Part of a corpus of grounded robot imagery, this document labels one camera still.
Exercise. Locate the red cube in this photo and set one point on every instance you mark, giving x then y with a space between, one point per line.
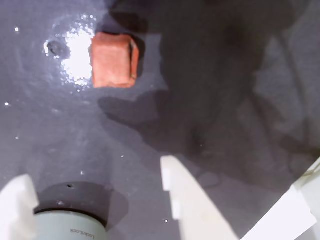
112 60

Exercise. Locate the pale green steel-rimmed mug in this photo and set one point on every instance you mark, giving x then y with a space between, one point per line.
70 226

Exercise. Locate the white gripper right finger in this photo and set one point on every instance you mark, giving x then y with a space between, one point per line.
192 205

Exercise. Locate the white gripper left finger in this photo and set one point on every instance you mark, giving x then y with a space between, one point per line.
15 210

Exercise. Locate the dark grey table mat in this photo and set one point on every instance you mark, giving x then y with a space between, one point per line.
175 112

